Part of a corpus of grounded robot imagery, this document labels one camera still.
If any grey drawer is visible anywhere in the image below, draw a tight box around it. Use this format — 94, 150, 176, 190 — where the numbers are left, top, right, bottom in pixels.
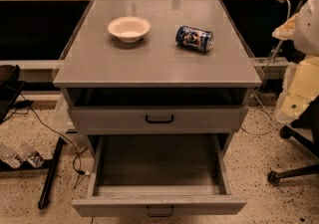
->
69, 106, 248, 135
73, 134, 246, 217

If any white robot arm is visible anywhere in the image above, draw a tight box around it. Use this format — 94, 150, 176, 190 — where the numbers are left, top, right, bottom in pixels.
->
272, 0, 319, 123

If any grey drawer cabinet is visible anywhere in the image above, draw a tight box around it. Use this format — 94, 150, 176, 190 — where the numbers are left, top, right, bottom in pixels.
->
54, 0, 260, 148

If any grey top drawer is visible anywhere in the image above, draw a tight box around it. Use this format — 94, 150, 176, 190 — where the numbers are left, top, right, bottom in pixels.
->
69, 106, 248, 135

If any blue soda can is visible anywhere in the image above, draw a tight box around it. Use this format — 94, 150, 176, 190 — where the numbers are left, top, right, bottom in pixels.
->
175, 26, 213, 53

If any white paper bowl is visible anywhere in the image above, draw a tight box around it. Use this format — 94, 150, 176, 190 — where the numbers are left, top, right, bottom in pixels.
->
108, 17, 151, 43

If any black metal stand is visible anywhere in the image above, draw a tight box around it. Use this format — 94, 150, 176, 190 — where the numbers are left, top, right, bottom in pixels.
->
0, 137, 66, 210

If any right clear water bottle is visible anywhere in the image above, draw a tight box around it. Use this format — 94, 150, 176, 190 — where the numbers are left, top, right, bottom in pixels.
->
21, 144, 44, 168

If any clear water bottle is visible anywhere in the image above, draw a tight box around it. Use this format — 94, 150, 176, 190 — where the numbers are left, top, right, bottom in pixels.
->
21, 144, 44, 168
0, 144, 23, 169

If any black office chair base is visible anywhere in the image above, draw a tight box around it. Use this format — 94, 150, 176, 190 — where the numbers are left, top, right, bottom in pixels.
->
267, 99, 319, 186

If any black chair at left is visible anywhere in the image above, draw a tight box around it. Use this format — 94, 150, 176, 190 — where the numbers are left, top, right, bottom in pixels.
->
0, 65, 24, 123

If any left clear water bottle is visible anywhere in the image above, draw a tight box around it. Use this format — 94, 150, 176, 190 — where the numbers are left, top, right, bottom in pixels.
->
0, 144, 23, 169

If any black floor cable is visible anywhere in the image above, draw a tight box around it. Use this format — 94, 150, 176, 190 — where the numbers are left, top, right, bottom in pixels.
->
13, 93, 92, 190

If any white power cable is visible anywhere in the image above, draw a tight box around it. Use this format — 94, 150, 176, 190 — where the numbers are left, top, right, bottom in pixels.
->
240, 0, 292, 137

